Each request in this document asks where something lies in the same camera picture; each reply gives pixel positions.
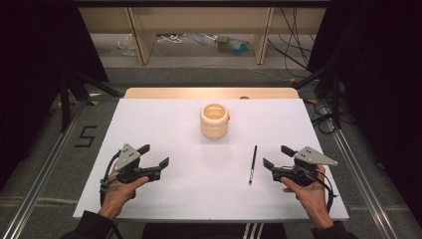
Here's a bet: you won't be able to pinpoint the beige ribbed pen holder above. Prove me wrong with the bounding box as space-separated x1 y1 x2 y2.
199 103 231 139

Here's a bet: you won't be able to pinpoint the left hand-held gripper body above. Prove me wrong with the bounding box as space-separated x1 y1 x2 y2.
112 142 163 184

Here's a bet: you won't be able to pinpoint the coiled black floor cable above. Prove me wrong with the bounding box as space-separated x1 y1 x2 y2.
311 99 338 135

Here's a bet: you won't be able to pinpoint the aluminium floor rail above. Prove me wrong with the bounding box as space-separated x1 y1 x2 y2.
331 127 396 239
0 103 88 239

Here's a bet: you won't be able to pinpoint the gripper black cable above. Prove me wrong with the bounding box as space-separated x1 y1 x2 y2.
99 149 122 207
297 165 339 213

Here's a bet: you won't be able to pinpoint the hanging black cables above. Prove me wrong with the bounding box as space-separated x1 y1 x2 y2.
267 7 317 72

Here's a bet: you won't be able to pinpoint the person's legs in striped pants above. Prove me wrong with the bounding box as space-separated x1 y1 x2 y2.
141 222 289 239

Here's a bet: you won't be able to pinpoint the white cord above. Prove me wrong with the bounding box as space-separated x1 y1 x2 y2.
157 33 187 45

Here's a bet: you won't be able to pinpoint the person's right hand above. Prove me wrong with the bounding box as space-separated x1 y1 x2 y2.
281 164 334 230

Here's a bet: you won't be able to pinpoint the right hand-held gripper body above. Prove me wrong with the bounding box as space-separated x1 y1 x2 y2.
271 145 339 187

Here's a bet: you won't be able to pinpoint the black metal stand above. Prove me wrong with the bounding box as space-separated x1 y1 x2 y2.
59 68 123 133
292 63 342 130

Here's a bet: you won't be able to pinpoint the wooden shelf unit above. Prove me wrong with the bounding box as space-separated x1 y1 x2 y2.
79 7 327 66

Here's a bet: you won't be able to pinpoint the black pen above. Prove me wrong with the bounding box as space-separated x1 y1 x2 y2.
248 144 258 186

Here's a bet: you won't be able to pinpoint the person's left hand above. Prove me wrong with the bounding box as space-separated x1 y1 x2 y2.
99 175 149 220

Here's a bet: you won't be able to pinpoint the clear plastic bag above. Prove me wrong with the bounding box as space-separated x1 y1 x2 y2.
116 34 137 57

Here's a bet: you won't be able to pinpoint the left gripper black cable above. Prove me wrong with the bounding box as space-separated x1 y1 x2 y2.
99 149 122 207

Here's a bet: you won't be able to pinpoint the dark curtain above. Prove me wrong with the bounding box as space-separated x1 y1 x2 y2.
307 0 422 230
0 0 109 190

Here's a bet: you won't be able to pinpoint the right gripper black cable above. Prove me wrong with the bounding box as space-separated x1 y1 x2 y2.
297 165 339 213

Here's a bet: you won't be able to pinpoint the white board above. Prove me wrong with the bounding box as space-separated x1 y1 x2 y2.
73 98 350 222

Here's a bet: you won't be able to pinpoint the colourful plastic packets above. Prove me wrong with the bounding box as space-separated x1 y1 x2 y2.
214 35 256 57

